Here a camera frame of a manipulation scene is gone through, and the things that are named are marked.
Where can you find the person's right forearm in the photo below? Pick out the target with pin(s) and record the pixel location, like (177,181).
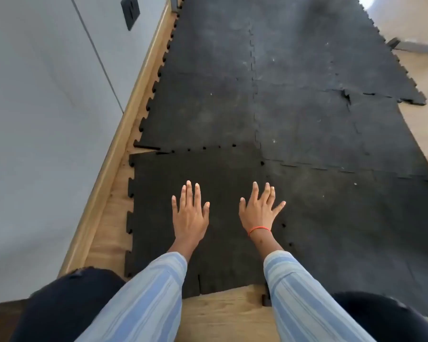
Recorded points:
(306,302)

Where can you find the light wooden baseboard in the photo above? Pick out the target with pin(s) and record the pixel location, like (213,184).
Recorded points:
(104,181)

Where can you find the orange wrist thread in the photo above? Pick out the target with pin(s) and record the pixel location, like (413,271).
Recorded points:
(258,228)

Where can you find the grey metal bar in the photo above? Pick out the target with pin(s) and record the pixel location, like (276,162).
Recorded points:
(421,48)

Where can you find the black wall outlet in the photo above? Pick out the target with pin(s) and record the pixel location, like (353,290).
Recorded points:
(130,10)

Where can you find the person's left leg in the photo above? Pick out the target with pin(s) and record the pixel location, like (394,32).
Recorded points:
(64,306)

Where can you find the person's leg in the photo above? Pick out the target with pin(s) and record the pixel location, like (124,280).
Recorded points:
(64,306)
(388,320)

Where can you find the black interlocking floor mat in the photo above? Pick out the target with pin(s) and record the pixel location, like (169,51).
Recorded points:
(306,121)

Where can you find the black foam puzzle tile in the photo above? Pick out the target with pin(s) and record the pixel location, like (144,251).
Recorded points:
(157,181)

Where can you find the person's right hand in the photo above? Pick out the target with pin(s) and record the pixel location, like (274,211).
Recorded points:
(256,215)

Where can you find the person's right leg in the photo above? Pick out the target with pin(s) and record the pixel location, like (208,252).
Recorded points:
(388,320)

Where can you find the person's left forearm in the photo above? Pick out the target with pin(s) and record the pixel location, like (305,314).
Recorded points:
(142,302)

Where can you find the person's left hand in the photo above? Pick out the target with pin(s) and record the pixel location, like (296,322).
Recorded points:
(189,220)

